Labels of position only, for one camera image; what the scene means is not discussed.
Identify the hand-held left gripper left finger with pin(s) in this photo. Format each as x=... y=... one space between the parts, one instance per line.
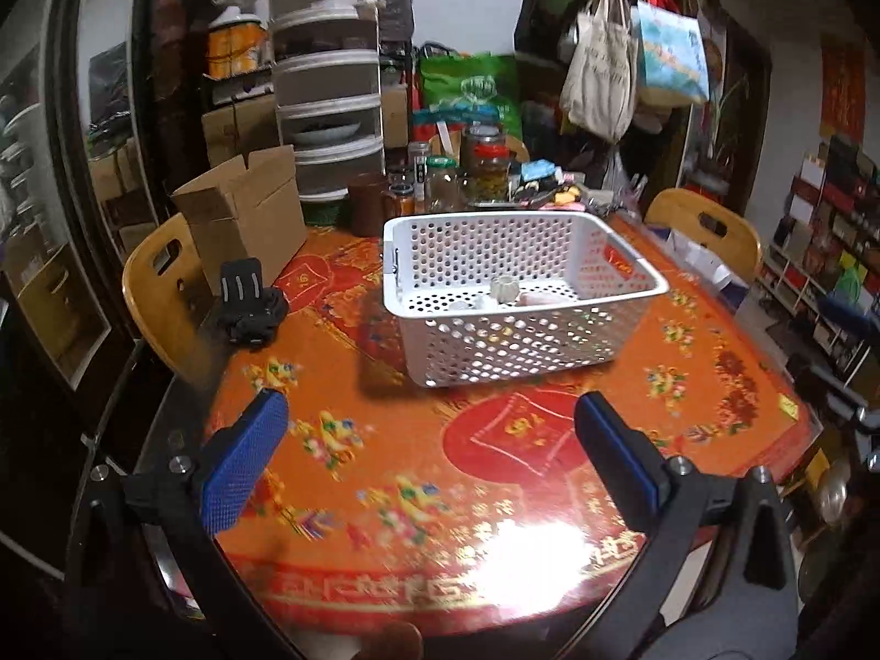
x=244 y=460

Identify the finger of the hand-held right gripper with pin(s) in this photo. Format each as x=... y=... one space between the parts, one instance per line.
x=845 y=313
x=839 y=388

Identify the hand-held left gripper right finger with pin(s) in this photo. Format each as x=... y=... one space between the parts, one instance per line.
x=615 y=454

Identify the white perforated plastic basket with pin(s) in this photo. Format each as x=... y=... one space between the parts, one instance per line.
x=515 y=350

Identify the white ribbed ball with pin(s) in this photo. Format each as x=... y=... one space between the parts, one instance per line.
x=505 y=290

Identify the small white soft piece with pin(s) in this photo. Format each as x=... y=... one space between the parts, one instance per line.
x=459 y=303

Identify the yellow tag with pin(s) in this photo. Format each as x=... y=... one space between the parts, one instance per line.
x=788 y=407

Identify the shelf of coloured boxes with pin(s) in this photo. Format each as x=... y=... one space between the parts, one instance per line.
x=832 y=220

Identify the red floral tablecloth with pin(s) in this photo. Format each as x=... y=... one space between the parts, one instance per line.
x=522 y=467

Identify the wooden chair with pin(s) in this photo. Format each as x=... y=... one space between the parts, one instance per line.
x=161 y=295
x=680 y=210

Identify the open cardboard box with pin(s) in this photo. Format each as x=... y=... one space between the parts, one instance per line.
x=247 y=220

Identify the clear plastic bag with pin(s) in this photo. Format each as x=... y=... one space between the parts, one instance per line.
x=617 y=172

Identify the dark brown jar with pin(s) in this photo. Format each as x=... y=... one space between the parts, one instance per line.
x=368 y=206

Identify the blue packet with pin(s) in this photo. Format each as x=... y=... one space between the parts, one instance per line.
x=538 y=170

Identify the small orange filled jar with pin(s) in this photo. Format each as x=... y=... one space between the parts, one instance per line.
x=400 y=203

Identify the red lid glass jar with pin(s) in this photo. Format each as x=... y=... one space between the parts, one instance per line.
x=491 y=175

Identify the blue printed tote bag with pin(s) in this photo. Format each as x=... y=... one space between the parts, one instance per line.
x=670 y=55

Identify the green lid glass jar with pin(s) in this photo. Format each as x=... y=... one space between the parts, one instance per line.
x=442 y=185

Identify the white canvas tote bag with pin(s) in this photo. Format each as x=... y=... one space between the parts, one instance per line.
x=601 y=69

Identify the dark wooden mirror cabinet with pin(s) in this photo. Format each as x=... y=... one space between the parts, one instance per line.
x=137 y=117

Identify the closed cardboard box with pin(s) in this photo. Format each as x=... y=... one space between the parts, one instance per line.
x=393 y=117

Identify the stacked drawer unit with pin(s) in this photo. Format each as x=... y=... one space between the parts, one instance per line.
x=326 y=82

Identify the green shopping bag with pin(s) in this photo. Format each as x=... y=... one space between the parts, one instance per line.
x=467 y=89

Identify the orange box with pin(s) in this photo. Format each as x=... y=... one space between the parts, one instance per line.
x=237 y=48

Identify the dark hanging bag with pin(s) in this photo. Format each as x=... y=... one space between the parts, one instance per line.
x=536 y=7

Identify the black plastic bag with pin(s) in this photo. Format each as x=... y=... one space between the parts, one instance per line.
x=392 y=0

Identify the red wall scroll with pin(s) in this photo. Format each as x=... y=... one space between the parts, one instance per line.
x=842 y=89

